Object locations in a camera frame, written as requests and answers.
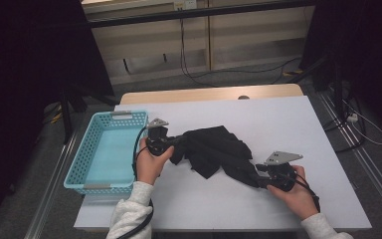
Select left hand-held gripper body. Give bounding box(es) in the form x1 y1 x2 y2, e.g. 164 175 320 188
145 118 177 157

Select white wall socket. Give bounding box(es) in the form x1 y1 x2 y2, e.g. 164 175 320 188
173 0 198 11

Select light wooden table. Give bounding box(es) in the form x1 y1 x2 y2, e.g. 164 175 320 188
119 83 304 106

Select white table cover sheet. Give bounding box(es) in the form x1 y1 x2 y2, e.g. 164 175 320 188
74 95 373 232

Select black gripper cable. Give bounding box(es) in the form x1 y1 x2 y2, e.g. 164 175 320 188
291 172 321 213
116 124 155 239

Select black floor cable bundle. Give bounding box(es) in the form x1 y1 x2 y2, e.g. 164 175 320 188
322 96 367 154

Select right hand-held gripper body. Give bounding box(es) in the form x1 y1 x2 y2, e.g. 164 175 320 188
264 150 303 193

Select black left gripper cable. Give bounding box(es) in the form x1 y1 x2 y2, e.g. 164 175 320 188
116 124 155 239

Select light blue plastic basket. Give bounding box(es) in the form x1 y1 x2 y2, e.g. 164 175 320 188
63 110 152 195

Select black horizontal bar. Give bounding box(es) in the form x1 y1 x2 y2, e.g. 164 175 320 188
88 0 316 29

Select white floor cable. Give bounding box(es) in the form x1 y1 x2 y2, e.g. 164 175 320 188
341 99 382 146

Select metal floor rail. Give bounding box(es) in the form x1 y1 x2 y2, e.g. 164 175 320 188
23 130 79 239
316 89 382 218

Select black tripod stand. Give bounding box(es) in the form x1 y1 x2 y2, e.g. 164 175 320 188
286 54 346 113

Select black stand legs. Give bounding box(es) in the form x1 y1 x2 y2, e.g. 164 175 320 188
59 84 120 145

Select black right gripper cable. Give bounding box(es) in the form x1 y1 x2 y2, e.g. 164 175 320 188
291 172 321 213

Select large black curtain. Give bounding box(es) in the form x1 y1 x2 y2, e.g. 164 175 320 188
0 0 115 230

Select person's left hand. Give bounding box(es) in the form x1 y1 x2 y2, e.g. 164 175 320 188
134 136 175 186

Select black pants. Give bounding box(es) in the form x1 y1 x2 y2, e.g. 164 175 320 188
169 124 263 189

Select person's right hand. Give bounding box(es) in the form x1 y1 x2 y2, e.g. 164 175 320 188
266 164 320 221

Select black hanging wall cable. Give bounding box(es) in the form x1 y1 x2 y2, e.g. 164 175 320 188
178 18 220 89

